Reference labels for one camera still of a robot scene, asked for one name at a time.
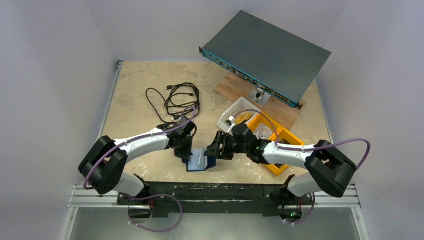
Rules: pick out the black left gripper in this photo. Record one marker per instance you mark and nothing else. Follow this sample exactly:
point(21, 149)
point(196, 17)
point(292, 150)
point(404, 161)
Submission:
point(182, 152)

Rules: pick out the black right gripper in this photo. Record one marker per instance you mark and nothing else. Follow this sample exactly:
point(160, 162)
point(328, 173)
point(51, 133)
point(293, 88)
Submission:
point(220, 145)

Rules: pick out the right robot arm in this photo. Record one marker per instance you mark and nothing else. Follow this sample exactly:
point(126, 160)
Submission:
point(328, 169)

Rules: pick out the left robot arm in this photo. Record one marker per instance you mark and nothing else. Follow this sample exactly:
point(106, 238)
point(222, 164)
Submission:
point(103, 166)

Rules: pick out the gold cards stack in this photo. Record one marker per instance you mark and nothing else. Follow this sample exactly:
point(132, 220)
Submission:
point(243, 117)

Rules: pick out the white cards in yellow bin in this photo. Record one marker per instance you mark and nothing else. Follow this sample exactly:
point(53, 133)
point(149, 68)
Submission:
point(263, 131)

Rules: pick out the white plastic bin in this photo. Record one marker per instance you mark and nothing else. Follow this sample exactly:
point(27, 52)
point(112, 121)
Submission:
point(228, 119)

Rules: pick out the yellow plastic bin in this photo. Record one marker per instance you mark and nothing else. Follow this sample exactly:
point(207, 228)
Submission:
point(284, 135)

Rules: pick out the wooden board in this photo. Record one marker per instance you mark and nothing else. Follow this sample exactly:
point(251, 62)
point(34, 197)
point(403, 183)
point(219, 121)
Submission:
point(233, 87)

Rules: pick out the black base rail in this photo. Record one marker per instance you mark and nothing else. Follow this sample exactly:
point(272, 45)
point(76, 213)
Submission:
point(268, 200)

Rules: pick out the metal stand bracket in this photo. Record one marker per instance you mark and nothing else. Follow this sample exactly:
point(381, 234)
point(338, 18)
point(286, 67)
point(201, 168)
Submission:
point(259, 96)

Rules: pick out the aluminium table frame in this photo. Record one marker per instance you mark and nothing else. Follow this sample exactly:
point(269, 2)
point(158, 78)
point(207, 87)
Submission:
point(136, 108)

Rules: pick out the blue network switch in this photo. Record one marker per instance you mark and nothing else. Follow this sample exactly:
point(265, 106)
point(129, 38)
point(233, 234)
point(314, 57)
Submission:
point(274, 60)

